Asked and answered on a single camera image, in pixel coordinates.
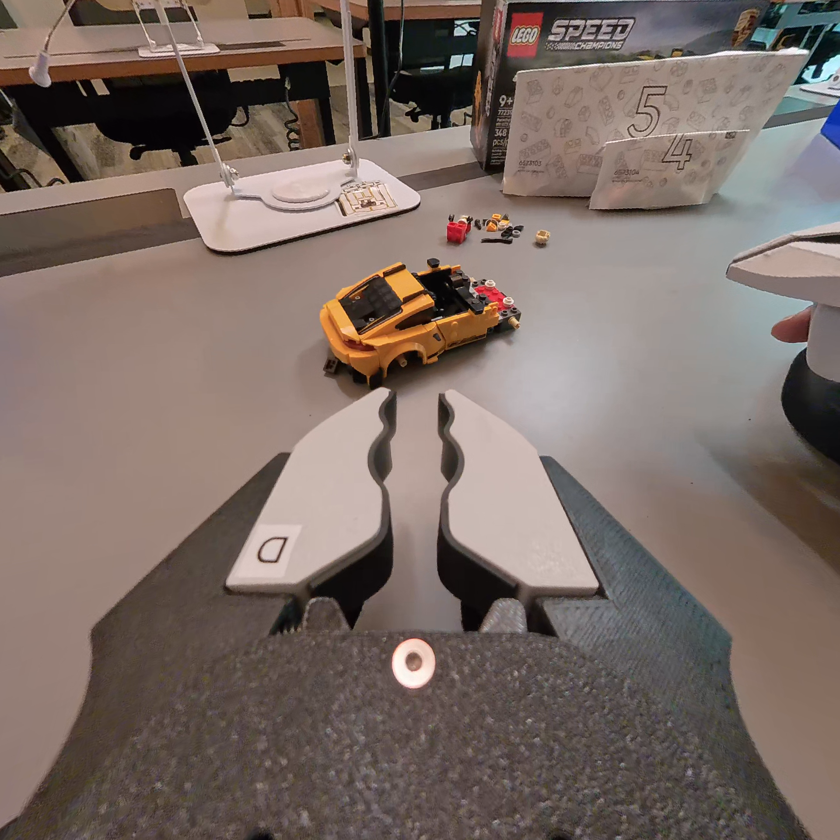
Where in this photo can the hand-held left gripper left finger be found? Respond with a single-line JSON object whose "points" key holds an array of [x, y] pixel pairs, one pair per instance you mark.
{"points": [[321, 505]]}

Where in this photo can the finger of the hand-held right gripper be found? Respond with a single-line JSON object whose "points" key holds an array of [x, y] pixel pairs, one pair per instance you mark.
{"points": [[797, 262]]}

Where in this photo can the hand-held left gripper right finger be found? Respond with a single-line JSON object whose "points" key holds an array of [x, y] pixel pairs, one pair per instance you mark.
{"points": [[512, 512]]}

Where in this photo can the small white numbered paper bag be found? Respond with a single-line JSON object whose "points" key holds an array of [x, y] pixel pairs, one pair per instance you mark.
{"points": [[656, 180]]}

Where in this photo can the yellow lego car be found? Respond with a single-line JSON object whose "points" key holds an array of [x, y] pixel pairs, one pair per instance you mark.
{"points": [[387, 308]]}

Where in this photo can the small black lego piece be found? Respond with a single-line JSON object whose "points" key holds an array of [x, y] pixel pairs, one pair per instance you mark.
{"points": [[331, 365]]}

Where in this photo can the pile of small lego pieces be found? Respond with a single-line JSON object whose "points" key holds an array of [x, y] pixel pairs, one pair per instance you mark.
{"points": [[457, 231]]}

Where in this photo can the black lego set box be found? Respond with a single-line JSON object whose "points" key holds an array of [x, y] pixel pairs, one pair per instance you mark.
{"points": [[590, 33]]}

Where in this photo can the person's right hand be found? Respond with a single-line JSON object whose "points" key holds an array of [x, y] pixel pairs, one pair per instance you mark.
{"points": [[795, 326]]}

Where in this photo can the black wrist rest pad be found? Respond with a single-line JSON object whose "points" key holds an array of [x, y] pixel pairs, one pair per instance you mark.
{"points": [[817, 394]]}

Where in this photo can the blue container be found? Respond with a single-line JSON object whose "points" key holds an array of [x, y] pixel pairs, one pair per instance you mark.
{"points": [[831, 134]]}

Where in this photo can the large white numbered paper bag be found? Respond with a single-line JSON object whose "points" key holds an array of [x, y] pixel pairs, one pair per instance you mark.
{"points": [[571, 124]]}

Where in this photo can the sticker sheet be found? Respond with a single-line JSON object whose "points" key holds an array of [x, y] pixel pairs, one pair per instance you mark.
{"points": [[367, 197]]}

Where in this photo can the black office chair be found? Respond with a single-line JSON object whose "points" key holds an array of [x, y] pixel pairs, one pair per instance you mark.
{"points": [[433, 92], [170, 111]]}

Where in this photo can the wooden background table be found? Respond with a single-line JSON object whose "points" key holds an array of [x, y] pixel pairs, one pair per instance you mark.
{"points": [[420, 8]]}

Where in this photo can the white tablet stand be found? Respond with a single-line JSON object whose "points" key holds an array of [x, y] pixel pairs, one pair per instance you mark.
{"points": [[174, 29]]}

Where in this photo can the long wooden background desk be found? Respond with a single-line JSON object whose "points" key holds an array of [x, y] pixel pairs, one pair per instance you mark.
{"points": [[98, 52]]}

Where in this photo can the white gooseneck light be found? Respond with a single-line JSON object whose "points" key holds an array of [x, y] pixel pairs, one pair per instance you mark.
{"points": [[44, 65]]}

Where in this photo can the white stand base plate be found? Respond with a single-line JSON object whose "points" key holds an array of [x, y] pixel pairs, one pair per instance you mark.
{"points": [[262, 216]]}

